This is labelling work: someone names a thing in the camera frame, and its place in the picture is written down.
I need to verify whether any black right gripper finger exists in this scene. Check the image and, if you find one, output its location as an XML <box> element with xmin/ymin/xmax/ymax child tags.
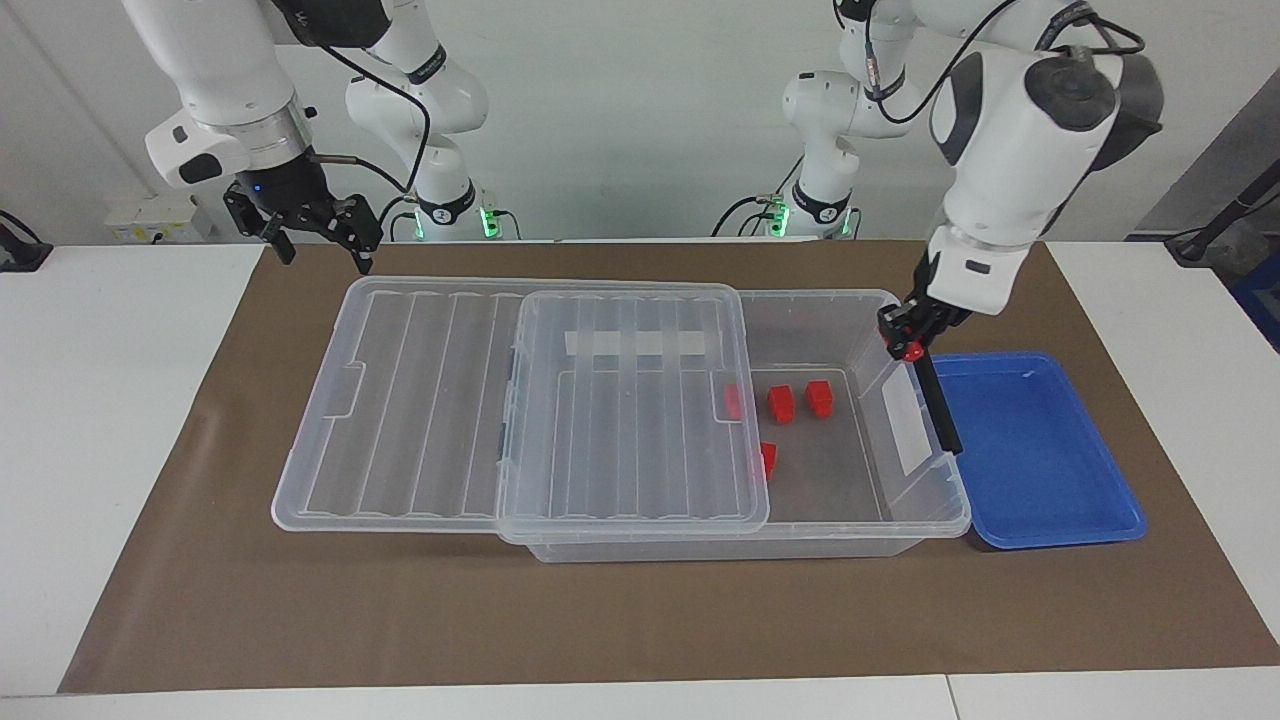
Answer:
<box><xmin>326</xmin><ymin>194</ymin><xmax>385</xmax><ymax>275</ymax></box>
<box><xmin>222</xmin><ymin>186</ymin><xmax>298</xmax><ymax>265</ymax></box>

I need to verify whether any clear ribbed plastic lid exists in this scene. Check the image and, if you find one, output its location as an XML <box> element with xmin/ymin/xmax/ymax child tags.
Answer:
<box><xmin>271</xmin><ymin>277</ymin><xmax>772</xmax><ymax>546</ymax></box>

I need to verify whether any blue plastic tray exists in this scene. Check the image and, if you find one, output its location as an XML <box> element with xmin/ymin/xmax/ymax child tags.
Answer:
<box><xmin>930</xmin><ymin>350</ymin><xmax>1149</xmax><ymax>551</ymax></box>

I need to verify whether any clear plastic storage box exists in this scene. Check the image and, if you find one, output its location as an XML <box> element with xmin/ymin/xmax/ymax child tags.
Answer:
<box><xmin>497</xmin><ymin>285</ymin><xmax>973</xmax><ymax>563</ymax></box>

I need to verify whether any black clamp device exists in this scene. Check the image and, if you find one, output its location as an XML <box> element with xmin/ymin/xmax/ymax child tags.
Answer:
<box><xmin>0</xmin><ymin>210</ymin><xmax>54</xmax><ymax>273</ymax></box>

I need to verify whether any black stand leg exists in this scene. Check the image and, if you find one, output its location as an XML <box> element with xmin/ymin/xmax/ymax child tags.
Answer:
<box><xmin>1165</xmin><ymin>160</ymin><xmax>1280</xmax><ymax>263</ymax></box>

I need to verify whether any blue crate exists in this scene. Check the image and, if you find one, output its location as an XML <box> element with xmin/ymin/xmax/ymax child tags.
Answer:
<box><xmin>1230</xmin><ymin>255</ymin><xmax>1280</xmax><ymax>351</ymax></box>

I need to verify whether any brown table mat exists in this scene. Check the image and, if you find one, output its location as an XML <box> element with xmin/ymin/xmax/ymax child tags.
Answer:
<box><xmin>57</xmin><ymin>238</ymin><xmax>1280</xmax><ymax>695</ymax></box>

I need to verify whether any black box latch handle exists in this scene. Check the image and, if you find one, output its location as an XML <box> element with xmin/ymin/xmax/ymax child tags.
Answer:
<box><xmin>915</xmin><ymin>350</ymin><xmax>964</xmax><ymax>457</ymax></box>

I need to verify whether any white wall socket box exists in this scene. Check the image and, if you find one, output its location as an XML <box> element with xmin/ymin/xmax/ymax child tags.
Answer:
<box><xmin>105</xmin><ymin>193</ymin><xmax>214</xmax><ymax>244</ymax></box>

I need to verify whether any black base cable bundle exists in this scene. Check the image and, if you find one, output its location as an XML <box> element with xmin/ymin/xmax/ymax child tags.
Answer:
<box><xmin>712</xmin><ymin>150</ymin><xmax>806</xmax><ymax>238</ymax></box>

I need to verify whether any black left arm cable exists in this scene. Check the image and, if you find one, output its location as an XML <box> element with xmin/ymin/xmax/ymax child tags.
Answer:
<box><xmin>860</xmin><ymin>0</ymin><xmax>1146</xmax><ymax>126</ymax></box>

